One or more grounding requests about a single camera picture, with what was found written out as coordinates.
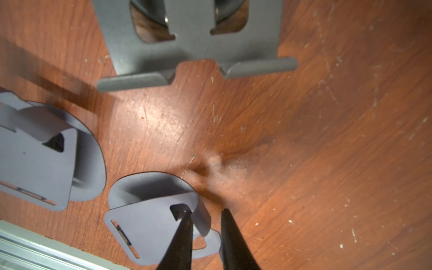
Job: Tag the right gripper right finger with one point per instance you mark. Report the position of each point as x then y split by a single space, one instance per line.
234 252

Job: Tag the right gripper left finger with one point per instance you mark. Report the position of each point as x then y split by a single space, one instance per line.
179 253

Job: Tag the grey phone stand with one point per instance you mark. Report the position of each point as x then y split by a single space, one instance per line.
48 156
146 210

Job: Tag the dark grey stand wooden base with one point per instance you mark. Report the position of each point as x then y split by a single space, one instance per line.
251 51

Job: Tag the aluminium front rail frame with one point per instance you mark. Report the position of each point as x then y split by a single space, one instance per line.
22 249

